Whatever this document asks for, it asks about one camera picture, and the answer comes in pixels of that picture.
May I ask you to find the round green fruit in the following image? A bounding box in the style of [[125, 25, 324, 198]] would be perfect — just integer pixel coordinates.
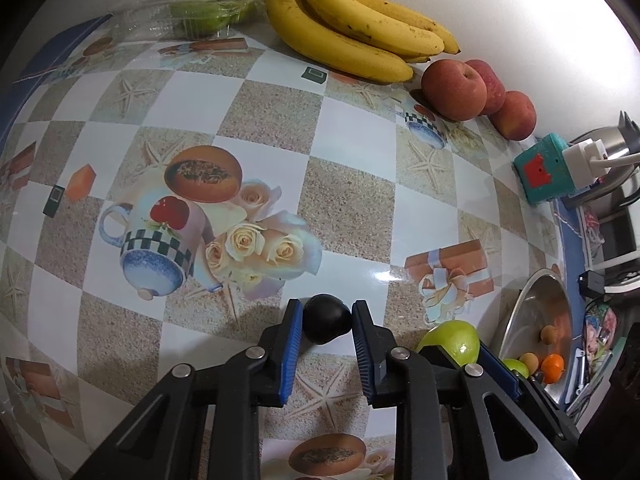
[[416, 320, 480, 366]]

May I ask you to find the dark plum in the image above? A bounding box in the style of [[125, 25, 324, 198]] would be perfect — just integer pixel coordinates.
[[303, 294, 352, 344]]

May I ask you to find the oval green mango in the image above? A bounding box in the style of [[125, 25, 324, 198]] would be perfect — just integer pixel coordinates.
[[502, 358, 530, 378]]

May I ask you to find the orange tangerine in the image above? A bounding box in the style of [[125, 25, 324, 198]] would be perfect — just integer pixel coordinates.
[[540, 353, 565, 385]]

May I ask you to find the stainless steel bowl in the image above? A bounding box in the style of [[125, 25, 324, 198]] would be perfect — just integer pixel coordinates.
[[489, 269, 573, 405]]

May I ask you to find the teal plastic box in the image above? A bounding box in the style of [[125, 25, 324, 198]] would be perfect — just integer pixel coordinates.
[[513, 133, 597, 205]]

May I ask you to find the patterned vinyl tablecloth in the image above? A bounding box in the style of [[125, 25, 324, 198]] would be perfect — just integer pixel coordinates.
[[1, 24, 582, 479]]

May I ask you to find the white power adapter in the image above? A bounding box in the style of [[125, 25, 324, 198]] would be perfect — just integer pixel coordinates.
[[562, 139, 640, 188]]

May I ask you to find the red apple right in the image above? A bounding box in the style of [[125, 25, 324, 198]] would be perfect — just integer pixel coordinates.
[[488, 90, 537, 141]]

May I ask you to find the red apple middle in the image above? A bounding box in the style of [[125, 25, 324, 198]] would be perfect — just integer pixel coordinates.
[[466, 60, 506, 116]]

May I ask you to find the yellow banana bunch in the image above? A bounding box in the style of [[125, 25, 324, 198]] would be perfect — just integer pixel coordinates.
[[265, 0, 460, 84]]

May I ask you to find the clear plastic tray of limes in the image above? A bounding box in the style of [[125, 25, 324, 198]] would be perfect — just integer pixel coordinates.
[[111, 0, 264, 41]]

